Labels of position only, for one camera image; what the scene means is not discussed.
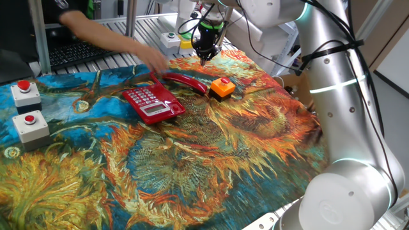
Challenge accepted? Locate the grey box small red button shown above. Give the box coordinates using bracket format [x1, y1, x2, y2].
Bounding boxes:
[12, 110, 52, 152]

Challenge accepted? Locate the black computer keyboard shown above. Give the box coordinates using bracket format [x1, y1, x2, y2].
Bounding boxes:
[47, 40, 119, 71]

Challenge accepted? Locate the brown cardboard box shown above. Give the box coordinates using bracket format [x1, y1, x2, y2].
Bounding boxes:
[281, 73, 316, 111]

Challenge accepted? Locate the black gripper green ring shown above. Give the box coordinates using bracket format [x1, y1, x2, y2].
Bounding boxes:
[192, 21, 224, 67]

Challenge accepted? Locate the grey box large red button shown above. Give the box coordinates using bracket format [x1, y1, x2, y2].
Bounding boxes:
[10, 79, 43, 115]

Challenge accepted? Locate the slanted aluminium frame bar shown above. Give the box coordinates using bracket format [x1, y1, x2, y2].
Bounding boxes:
[355, 0, 384, 41]

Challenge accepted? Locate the sunflower painting tablecloth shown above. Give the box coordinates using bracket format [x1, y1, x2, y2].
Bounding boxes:
[0, 49, 328, 230]

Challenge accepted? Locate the red telephone base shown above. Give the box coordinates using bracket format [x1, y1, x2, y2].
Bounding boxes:
[121, 83, 186, 125]

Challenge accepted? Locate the red telephone handset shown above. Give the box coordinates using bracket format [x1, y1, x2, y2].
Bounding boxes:
[161, 72, 208, 96]

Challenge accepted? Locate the brown wooden board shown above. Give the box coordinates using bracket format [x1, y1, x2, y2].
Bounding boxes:
[348, 0, 409, 73]

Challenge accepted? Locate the person's dark clothed torso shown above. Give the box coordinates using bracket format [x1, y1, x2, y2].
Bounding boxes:
[40, 0, 95, 25]

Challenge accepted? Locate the white box green button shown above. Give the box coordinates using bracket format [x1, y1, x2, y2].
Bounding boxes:
[159, 31, 181, 56]

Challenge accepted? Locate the yellow grey switch box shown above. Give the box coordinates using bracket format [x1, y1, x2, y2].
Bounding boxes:
[178, 31, 194, 56]

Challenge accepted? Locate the orange box red mushroom button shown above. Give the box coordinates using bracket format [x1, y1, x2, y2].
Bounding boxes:
[208, 77, 236, 103]

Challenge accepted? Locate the thin aluminium frame post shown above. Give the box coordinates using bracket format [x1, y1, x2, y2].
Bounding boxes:
[125, 0, 138, 38]

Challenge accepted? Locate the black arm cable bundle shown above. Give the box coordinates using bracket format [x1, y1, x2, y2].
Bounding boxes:
[238, 0, 399, 205]

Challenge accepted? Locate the thick aluminium frame post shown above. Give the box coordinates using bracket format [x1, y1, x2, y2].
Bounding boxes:
[27, 0, 52, 76]

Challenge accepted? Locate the person's bare forearm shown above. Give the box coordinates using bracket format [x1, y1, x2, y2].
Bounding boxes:
[59, 10, 143, 55]

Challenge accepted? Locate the black monitor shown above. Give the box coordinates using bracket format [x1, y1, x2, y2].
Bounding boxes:
[0, 0, 41, 86]

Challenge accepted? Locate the black looped gripper cable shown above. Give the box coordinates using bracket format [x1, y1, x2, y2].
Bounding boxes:
[177, 3, 237, 65]

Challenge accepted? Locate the person's bare hand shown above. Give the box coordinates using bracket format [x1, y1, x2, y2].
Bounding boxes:
[135, 44, 169, 73]

